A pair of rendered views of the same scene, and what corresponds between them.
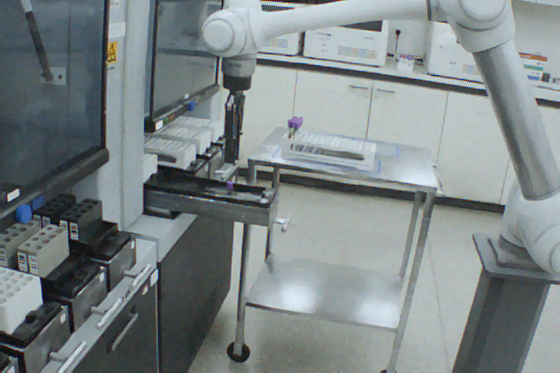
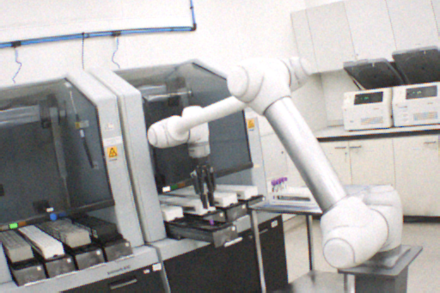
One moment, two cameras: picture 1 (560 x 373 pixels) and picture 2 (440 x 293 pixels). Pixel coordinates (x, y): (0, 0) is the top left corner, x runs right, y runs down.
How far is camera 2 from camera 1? 1.21 m
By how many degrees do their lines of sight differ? 42
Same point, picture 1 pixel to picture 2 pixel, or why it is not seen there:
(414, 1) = not seen: hidden behind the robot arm
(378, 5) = not seen: hidden behind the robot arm
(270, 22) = (177, 124)
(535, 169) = (314, 192)
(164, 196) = (174, 228)
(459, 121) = not seen: outside the picture
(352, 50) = (422, 115)
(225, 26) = (151, 131)
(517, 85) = (286, 132)
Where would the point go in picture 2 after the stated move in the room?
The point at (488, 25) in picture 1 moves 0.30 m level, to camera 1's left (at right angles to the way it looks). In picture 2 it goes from (246, 97) to (174, 108)
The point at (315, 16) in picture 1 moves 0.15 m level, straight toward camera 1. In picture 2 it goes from (200, 114) to (170, 119)
